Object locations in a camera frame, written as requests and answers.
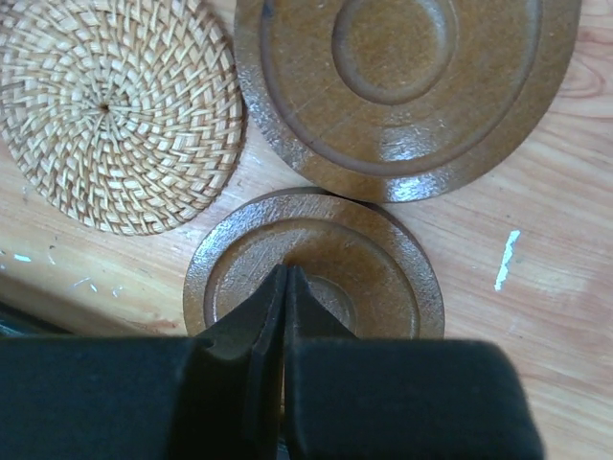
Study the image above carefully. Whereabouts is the woven rattan coaster right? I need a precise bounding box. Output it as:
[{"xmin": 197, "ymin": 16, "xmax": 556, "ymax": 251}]
[{"xmin": 1, "ymin": 1, "xmax": 245, "ymax": 236}]

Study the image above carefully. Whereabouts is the brown wooden coaster right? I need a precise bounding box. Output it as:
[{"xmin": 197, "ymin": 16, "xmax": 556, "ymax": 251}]
[{"xmin": 234, "ymin": 1, "xmax": 581, "ymax": 203}]

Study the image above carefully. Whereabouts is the brown wooden coaster middle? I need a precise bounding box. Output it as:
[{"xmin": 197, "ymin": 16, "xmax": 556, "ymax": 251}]
[{"xmin": 183, "ymin": 188, "xmax": 444, "ymax": 338}]

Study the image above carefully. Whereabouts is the brown wooden coaster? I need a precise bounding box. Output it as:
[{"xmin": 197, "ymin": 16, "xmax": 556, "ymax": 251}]
[
  {"xmin": 234, "ymin": 1, "xmax": 581, "ymax": 203},
  {"xmin": 183, "ymin": 188, "xmax": 444, "ymax": 338}
]

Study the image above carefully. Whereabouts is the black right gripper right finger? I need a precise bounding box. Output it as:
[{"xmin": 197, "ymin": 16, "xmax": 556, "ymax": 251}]
[{"xmin": 284, "ymin": 267, "xmax": 544, "ymax": 459}]

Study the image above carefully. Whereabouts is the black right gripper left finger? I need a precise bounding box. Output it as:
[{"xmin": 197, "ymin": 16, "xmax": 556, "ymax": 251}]
[{"xmin": 171, "ymin": 264, "xmax": 288, "ymax": 460}]

